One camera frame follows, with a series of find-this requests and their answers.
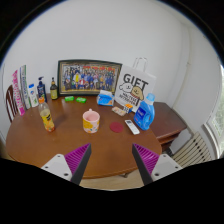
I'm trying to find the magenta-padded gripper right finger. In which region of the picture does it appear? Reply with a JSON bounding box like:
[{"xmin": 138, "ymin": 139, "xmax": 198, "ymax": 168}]
[{"xmin": 131, "ymin": 143, "xmax": 184, "ymax": 186}]

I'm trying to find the white and green box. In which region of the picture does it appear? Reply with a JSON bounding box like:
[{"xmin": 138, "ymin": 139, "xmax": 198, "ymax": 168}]
[{"xmin": 18, "ymin": 64, "xmax": 32, "ymax": 110}]

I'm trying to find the dark blue pump bottle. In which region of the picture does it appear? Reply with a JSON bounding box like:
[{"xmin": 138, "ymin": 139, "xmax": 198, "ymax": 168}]
[{"xmin": 36, "ymin": 76, "xmax": 48, "ymax": 103}]

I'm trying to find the white bottle with blue cap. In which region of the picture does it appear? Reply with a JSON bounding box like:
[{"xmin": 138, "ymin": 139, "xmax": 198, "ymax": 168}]
[{"xmin": 27, "ymin": 83, "xmax": 40, "ymax": 108}]

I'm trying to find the pink mug with orange print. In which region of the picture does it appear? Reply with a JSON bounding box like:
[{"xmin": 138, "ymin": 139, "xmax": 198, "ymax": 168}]
[{"xmin": 82, "ymin": 108, "xmax": 101, "ymax": 134}]

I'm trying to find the white remote control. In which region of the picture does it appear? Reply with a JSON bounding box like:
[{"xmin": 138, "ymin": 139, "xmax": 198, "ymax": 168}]
[{"xmin": 124, "ymin": 119, "xmax": 141, "ymax": 136}]

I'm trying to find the brown wooden chair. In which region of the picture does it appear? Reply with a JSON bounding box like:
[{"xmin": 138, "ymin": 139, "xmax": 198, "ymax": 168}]
[{"xmin": 5, "ymin": 84, "xmax": 20, "ymax": 124}]

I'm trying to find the white paper gift bag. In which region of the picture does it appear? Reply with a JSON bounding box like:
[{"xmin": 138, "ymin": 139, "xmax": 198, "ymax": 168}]
[{"xmin": 114, "ymin": 57, "xmax": 157, "ymax": 113}]

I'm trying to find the dark wooden side table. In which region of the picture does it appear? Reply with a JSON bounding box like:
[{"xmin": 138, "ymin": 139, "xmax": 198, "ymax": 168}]
[{"xmin": 149, "ymin": 101, "xmax": 188, "ymax": 151}]

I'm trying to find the blue tissue pack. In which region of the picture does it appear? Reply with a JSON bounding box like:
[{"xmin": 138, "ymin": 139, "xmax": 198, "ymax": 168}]
[{"xmin": 96, "ymin": 89, "xmax": 115, "ymax": 107}]

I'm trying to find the amber pump bottle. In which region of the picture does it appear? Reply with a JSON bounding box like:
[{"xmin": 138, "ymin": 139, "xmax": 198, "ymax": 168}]
[{"xmin": 49, "ymin": 77, "xmax": 59, "ymax": 101}]

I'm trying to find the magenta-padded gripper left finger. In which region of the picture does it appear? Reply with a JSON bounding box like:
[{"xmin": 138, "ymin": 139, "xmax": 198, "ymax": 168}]
[{"xmin": 40, "ymin": 143, "xmax": 92, "ymax": 186}]

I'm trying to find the orange juice bottle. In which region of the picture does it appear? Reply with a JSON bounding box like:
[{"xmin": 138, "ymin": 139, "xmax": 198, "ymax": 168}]
[{"xmin": 37, "ymin": 96, "xmax": 56, "ymax": 133}]

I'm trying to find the blue detergent bottle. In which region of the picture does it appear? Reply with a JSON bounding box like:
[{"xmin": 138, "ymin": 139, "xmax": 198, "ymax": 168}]
[{"xmin": 133, "ymin": 92, "xmax": 156, "ymax": 131}]

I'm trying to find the white radiator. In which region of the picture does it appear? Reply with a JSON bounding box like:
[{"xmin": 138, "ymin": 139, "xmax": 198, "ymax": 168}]
[{"xmin": 171, "ymin": 131, "xmax": 213, "ymax": 164}]

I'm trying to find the colourful puzzle cube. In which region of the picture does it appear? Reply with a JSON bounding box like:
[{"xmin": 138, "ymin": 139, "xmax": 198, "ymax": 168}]
[{"xmin": 123, "ymin": 103, "xmax": 134, "ymax": 114}]

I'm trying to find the small beige snack packet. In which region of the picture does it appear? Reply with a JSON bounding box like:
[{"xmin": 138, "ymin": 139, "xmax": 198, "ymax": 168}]
[{"xmin": 111, "ymin": 106, "xmax": 128, "ymax": 117}]

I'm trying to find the framed group photo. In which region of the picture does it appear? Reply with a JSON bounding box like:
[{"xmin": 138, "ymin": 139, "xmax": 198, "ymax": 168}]
[{"xmin": 57, "ymin": 59, "xmax": 123, "ymax": 97}]

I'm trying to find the flat round red coaster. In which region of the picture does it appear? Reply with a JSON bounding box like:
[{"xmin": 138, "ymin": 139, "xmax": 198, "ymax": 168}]
[{"xmin": 109, "ymin": 121, "xmax": 125, "ymax": 134}]

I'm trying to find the window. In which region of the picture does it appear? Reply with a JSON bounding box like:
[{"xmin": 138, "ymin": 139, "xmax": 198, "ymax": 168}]
[{"xmin": 203, "ymin": 63, "xmax": 224, "ymax": 158}]

